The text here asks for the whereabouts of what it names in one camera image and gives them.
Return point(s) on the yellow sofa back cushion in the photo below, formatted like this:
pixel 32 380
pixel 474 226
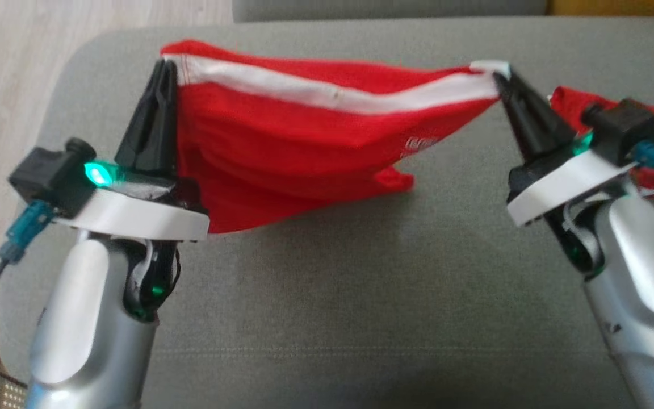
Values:
pixel 616 7

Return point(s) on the large grey sofa chaise cushion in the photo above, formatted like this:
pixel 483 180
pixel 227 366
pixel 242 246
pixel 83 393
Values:
pixel 361 295

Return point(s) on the red garment with white band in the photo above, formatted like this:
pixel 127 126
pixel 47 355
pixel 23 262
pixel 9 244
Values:
pixel 304 147

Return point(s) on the red jersey with white sleeves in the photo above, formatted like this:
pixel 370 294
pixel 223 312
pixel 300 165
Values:
pixel 565 105

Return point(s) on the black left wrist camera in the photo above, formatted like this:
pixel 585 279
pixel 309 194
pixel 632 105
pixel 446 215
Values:
pixel 49 176

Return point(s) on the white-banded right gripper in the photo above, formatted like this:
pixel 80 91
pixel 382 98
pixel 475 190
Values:
pixel 560 184

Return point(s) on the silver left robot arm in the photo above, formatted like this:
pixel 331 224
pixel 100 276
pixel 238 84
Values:
pixel 77 318

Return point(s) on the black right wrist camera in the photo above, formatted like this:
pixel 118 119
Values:
pixel 628 128

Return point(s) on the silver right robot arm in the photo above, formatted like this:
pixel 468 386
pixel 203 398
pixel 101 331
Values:
pixel 645 272

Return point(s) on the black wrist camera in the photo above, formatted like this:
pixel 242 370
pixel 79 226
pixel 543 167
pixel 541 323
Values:
pixel 628 128
pixel 49 176

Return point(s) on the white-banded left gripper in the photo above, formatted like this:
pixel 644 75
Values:
pixel 145 218

